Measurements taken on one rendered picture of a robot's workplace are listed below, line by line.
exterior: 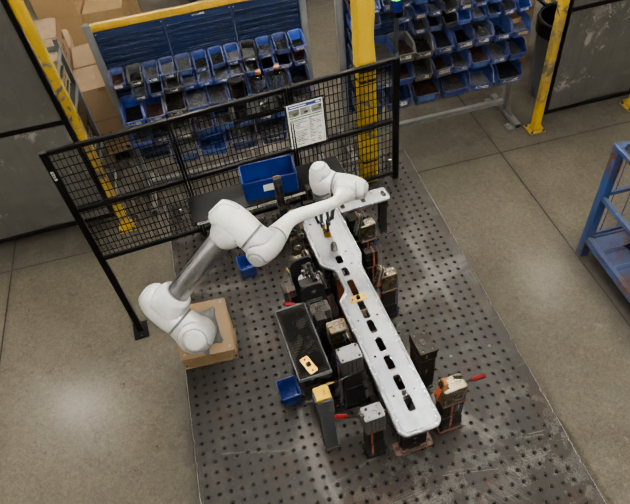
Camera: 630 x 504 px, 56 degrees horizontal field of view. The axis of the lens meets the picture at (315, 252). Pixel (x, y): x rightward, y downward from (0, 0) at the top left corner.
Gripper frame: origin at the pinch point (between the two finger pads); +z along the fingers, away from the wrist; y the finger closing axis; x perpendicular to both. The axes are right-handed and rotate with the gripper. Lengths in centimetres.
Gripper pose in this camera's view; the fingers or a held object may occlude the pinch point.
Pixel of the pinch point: (325, 226)
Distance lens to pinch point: 307.5
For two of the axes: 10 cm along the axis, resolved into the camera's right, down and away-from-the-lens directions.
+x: -3.1, -6.9, 6.5
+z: 0.9, 6.6, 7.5
